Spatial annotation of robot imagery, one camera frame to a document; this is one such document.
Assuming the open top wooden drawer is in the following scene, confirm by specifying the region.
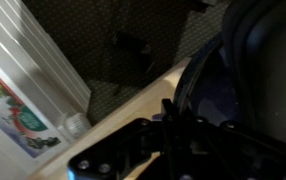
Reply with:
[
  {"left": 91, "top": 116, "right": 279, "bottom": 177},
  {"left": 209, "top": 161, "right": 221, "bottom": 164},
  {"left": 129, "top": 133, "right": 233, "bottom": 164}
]
[{"left": 28, "top": 57, "right": 191, "bottom": 180}]

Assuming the white wall radiator heater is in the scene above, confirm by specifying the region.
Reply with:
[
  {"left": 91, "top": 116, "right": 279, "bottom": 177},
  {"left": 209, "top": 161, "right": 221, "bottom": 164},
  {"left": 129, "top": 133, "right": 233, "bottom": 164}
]
[{"left": 0, "top": 0, "right": 91, "bottom": 136}]

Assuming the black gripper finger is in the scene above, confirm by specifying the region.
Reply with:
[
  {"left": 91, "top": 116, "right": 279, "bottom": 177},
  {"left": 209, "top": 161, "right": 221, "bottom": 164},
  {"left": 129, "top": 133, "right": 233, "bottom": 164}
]
[{"left": 161, "top": 99, "right": 180, "bottom": 124}]

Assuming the dark blue bowl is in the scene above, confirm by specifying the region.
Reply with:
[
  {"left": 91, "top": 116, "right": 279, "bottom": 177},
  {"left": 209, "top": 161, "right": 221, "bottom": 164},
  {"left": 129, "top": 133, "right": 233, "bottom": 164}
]
[{"left": 174, "top": 0, "right": 286, "bottom": 143}]

